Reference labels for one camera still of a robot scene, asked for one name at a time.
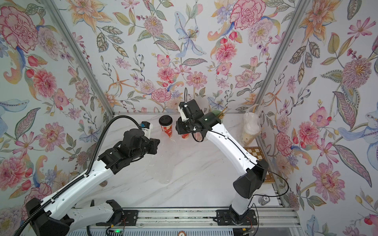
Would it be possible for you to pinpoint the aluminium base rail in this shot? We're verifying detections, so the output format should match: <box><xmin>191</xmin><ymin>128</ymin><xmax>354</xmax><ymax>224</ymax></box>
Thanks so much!
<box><xmin>48</xmin><ymin>207</ymin><xmax>301</xmax><ymax>230</ymax></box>

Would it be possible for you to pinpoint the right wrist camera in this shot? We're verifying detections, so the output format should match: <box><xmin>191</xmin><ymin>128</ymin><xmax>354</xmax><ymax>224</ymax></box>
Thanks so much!
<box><xmin>178</xmin><ymin>106</ymin><xmax>188</xmax><ymax>122</ymax></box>

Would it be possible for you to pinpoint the wooden chessboard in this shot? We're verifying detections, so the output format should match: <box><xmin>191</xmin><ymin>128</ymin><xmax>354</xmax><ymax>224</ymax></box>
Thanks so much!
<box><xmin>245</xmin><ymin>147</ymin><xmax>275</xmax><ymax>184</ymax></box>

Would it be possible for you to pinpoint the right thin black cable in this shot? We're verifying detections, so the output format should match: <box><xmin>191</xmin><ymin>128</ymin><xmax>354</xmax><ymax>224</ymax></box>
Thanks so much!
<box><xmin>183</xmin><ymin>87</ymin><xmax>290</xmax><ymax>236</ymax></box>

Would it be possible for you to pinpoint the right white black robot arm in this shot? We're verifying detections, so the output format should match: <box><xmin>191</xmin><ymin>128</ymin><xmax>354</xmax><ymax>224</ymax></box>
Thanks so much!
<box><xmin>176</xmin><ymin>100</ymin><xmax>269</xmax><ymax>221</ymax></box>

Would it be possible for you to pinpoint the small round silver tin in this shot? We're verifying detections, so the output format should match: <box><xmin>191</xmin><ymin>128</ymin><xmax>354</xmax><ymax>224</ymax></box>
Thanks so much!
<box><xmin>258</xmin><ymin>195</ymin><xmax>270</xmax><ymax>206</ymax></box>

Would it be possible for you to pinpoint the red cup black lid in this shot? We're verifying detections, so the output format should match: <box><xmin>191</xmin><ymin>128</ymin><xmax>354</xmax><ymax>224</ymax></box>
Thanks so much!
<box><xmin>158</xmin><ymin>115</ymin><xmax>173</xmax><ymax>138</ymax></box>
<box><xmin>181</xmin><ymin>133</ymin><xmax>190</xmax><ymax>139</ymax></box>

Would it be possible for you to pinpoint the clear plastic carrier bag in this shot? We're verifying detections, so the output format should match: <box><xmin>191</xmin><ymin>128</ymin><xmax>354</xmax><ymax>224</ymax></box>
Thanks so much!
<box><xmin>240</xmin><ymin>113</ymin><xmax>261</xmax><ymax>147</ymax></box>

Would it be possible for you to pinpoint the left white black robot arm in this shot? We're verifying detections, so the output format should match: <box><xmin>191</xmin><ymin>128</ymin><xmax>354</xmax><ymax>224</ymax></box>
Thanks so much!
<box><xmin>26</xmin><ymin>129</ymin><xmax>160</xmax><ymax>236</ymax></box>

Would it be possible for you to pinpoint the left black corrugated cable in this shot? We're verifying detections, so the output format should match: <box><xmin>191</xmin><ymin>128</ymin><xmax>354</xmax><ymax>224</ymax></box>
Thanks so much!
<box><xmin>13</xmin><ymin>114</ymin><xmax>141</xmax><ymax>236</ymax></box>

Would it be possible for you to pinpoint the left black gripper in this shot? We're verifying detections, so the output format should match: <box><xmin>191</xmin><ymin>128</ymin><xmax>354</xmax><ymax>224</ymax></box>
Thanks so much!
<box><xmin>130</xmin><ymin>138</ymin><xmax>163</xmax><ymax>161</ymax></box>

